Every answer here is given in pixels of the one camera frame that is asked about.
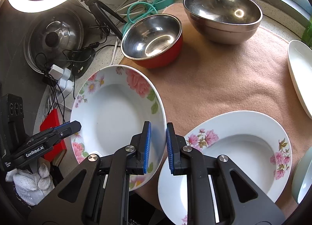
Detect black tripod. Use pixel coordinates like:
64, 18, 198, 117
80, 0, 126, 40

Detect teal cable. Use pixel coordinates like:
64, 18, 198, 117
121, 0, 171, 36

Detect light blue ceramic bowl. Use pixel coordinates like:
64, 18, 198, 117
291, 147, 312, 204

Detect plain white oval dish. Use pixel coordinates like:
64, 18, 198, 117
287, 40, 312, 118

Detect white power adapter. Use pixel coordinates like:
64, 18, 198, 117
49, 64, 74, 97

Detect white gloved left hand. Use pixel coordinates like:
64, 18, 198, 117
5, 159, 54, 206

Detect red book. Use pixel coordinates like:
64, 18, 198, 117
39, 108, 67, 163

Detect large steel mixing bowl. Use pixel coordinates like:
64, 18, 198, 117
183, 0, 263, 45

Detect green dish soap bottle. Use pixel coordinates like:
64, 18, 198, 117
301, 19, 312, 48

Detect red steel bowl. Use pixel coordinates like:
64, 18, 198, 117
121, 13, 183, 69

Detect white plate small pink flowers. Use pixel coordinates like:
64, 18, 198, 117
158, 110, 292, 224

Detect white plate large pink roses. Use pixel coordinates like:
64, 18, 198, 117
71, 65, 167, 191

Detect pink towel mat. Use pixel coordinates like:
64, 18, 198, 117
119, 2, 312, 220

